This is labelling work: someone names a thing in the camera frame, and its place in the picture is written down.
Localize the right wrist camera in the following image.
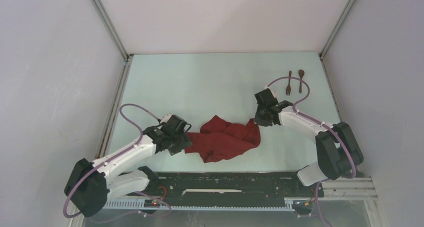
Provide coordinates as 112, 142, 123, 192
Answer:
254, 88, 278, 108

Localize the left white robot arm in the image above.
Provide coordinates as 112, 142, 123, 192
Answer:
62, 119, 191, 219

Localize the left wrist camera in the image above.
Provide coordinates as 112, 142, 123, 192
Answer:
160, 114, 188, 136

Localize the red cloth napkin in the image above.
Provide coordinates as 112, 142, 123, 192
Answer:
184, 115, 261, 163

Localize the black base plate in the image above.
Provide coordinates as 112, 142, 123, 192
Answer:
143, 171, 324, 209

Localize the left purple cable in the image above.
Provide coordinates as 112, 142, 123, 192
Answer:
62, 103, 173, 219

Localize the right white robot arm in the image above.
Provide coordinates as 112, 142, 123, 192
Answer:
254, 99, 364, 196

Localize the brown wooden fork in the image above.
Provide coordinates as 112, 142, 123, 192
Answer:
285, 70, 292, 96

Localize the white cable duct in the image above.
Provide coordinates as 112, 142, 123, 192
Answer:
102, 199, 296, 212

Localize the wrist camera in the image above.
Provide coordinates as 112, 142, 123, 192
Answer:
254, 88, 278, 108
160, 114, 188, 136

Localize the purple cable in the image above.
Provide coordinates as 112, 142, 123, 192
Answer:
266, 75, 357, 227
62, 103, 173, 219

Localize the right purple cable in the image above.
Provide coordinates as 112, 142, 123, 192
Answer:
266, 75, 357, 227

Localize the aluminium frame rail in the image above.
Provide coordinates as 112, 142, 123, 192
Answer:
319, 177, 378, 201

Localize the brown wooden spoon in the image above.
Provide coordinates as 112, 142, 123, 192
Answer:
298, 69, 305, 93

